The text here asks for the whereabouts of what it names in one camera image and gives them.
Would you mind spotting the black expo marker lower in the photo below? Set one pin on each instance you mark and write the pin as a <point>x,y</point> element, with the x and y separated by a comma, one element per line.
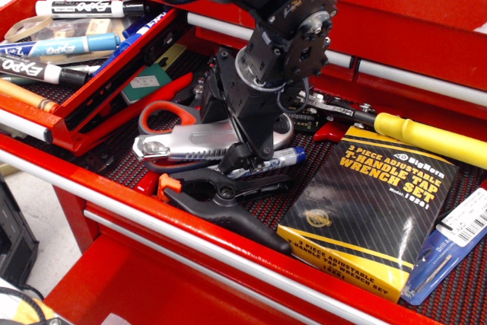
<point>39,71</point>

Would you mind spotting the orange crayon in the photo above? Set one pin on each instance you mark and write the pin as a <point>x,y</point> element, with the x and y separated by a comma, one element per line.
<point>19,93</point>

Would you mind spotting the red metal tool chest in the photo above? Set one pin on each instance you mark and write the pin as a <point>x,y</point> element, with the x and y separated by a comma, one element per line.
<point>130,274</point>

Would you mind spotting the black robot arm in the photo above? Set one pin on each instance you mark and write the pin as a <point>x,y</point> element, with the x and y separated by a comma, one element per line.
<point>296,30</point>

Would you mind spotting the black yellow tap wrench box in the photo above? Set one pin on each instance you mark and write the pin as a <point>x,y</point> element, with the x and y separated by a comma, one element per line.
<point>367,212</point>

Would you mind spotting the black wire gauge crimper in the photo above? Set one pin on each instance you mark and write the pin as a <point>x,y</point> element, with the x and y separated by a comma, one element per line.
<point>306,119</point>

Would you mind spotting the green card package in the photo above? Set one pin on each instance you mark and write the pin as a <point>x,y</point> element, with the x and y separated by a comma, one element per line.
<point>147,81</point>

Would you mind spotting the black expo marker top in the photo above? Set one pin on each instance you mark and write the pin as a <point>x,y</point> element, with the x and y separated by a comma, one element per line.
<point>91,9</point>

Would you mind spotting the silver box cutter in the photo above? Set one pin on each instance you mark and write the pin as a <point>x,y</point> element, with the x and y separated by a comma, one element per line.
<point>209,141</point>

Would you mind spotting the clear plastic bag of parts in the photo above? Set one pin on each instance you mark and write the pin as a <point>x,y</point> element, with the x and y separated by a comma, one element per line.
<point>68,28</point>

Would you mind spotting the black expo marker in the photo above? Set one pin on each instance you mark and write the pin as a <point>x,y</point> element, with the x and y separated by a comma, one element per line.
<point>39,71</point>
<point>91,9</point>

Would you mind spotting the light blue expo marker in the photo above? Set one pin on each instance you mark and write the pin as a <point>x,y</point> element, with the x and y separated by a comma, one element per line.
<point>67,46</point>

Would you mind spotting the black crate on floor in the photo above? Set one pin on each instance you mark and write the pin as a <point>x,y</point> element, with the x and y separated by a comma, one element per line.
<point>19,247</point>

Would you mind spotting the blue drill bit package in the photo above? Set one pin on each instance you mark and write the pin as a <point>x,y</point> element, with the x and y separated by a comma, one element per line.
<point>454,236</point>

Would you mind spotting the blue capped white marker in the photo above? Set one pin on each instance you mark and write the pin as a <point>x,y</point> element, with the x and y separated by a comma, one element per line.
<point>281,158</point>

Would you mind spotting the tan rubber band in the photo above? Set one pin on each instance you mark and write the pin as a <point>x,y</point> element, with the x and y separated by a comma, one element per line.
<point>27,27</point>

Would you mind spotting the small red open drawer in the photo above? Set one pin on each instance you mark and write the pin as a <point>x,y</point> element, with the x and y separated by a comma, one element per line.
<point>90,114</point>

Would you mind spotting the black spring clamp orange tips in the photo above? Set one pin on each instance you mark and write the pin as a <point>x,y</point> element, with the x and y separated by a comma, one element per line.
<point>213,196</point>

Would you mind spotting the large red open drawer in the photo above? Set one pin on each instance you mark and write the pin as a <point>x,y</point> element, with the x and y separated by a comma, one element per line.
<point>457,107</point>

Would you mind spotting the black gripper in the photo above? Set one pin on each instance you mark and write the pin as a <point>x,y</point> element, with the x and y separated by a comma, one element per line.
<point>244,88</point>

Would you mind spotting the red handled wire stripper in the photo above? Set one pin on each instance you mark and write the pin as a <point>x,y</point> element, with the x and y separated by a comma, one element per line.
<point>198,66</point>

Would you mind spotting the yellow handled tin snips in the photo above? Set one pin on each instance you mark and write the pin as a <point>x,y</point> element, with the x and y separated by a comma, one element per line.
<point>449,144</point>

